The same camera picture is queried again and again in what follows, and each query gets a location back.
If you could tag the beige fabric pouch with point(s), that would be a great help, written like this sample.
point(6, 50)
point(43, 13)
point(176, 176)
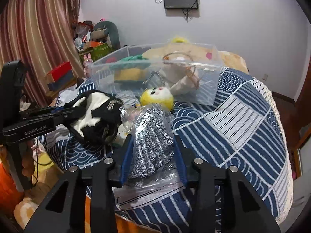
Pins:
point(180, 79)

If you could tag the wall power socket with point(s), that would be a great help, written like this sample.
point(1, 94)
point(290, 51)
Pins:
point(265, 77)

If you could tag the striped brown curtain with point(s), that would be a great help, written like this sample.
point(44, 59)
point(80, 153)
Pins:
point(39, 33)

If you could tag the blue white patterned tablecloth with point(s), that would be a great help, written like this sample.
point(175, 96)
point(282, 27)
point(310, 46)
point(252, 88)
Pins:
point(241, 128)

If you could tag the grey green plush toy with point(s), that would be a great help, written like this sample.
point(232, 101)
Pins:
point(106, 31)

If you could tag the green cardboard box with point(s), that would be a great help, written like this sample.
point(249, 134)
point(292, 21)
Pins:
point(96, 52)

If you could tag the yellow sponge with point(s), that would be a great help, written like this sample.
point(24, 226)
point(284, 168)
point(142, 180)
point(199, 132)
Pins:
point(130, 75)

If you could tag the pink rabbit toy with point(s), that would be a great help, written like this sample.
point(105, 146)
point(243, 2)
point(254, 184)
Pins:
point(86, 62)

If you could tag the yellow green plush arch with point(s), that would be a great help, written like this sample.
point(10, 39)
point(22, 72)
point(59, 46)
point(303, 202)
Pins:
point(179, 40)

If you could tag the yellow plush doll head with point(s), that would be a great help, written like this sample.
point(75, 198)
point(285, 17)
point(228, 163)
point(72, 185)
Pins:
point(158, 95)

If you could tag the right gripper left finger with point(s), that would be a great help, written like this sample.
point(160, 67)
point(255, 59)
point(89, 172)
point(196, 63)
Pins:
point(127, 155)

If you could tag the clear plastic storage bin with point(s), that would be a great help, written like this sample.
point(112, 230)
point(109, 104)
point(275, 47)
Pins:
point(103, 76)

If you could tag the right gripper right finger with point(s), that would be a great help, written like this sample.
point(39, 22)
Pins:
point(179, 159)

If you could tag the beige patterned blanket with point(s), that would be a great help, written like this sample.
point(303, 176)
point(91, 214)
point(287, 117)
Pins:
point(202, 53)

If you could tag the red box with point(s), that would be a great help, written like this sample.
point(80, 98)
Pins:
point(55, 74)

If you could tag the black and white garment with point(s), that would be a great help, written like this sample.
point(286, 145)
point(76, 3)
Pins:
point(101, 120)

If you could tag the grey knit item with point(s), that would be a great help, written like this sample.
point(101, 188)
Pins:
point(153, 174)

